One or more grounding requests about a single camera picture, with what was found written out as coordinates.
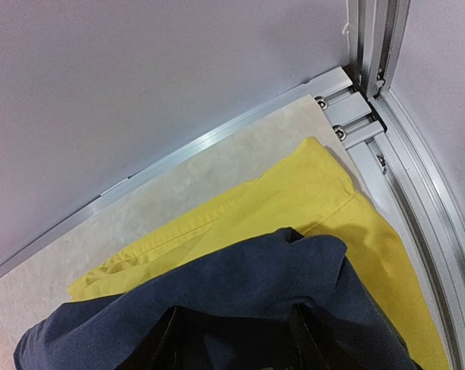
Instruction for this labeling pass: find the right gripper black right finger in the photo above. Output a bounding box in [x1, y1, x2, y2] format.
[289, 304, 403, 370]

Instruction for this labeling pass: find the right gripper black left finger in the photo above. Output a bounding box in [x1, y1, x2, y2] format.
[120, 306, 209, 369]

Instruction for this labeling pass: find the yellow folded t-shirt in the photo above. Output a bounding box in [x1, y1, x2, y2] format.
[68, 137, 449, 369]

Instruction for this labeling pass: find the right side aluminium rail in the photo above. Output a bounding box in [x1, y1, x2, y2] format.
[316, 88, 465, 369]

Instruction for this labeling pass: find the aluminium rear table rail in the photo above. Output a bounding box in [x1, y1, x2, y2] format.
[0, 66, 352, 278]

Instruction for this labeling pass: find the right aluminium frame post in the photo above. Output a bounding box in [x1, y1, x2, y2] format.
[343, 0, 410, 99]

